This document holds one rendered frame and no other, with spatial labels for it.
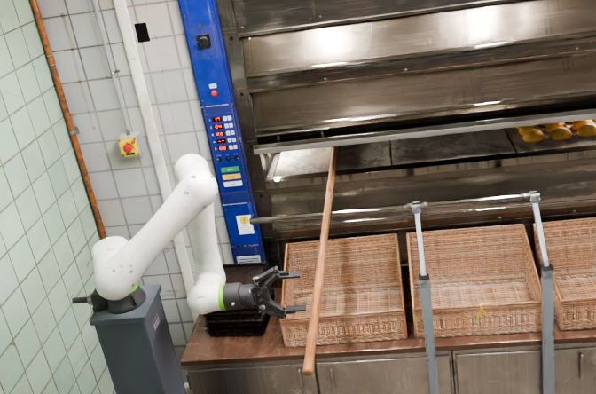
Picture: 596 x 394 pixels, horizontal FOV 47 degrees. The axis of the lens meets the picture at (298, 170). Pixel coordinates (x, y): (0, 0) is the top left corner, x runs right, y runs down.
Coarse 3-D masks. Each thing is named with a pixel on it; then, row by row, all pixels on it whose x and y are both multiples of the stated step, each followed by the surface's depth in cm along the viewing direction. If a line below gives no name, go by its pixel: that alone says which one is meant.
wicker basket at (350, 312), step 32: (288, 256) 340; (352, 256) 337; (384, 256) 335; (288, 288) 329; (352, 288) 339; (384, 288) 337; (288, 320) 302; (320, 320) 300; (352, 320) 317; (384, 320) 298
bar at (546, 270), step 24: (288, 216) 295; (312, 216) 294; (336, 216) 293; (552, 288) 271; (552, 312) 275; (432, 336) 285; (552, 336) 280; (432, 360) 290; (552, 360) 284; (432, 384) 295; (552, 384) 289
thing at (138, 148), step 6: (132, 132) 326; (138, 132) 325; (120, 138) 321; (126, 138) 321; (132, 138) 321; (138, 138) 323; (120, 144) 322; (126, 144) 322; (132, 144) 322; (138, 144) 322; (120, 150) 324; (132, 150) 323; (138, 150) 323; (144, 150) 328; (126, 156) 325
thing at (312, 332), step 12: (336, 156) 342; (324, 216) 283; (324, 228) 273; (324, 240) 264; (324, 252) 257; (324, 264) 250; (312, 300) 229; (312, 312) 222; (312, 324) 216; (312, 336) 211; (312, 348) 206; (312, 360) 201; (312, 372) 198
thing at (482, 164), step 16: (448, 160) 323; (464, 160) 320; (480, 160) 317; (496, 160) 315; (512, 160) 314; (528, 160) 314; (544, 160) 313; (560, 160) 312; (288, 176) 334; (304, 176) 331; (320, 176) 328; (336, 176) 326; (352, 176) 325; (368, 176) 324; (384, 176) 324; (400, 176) 323
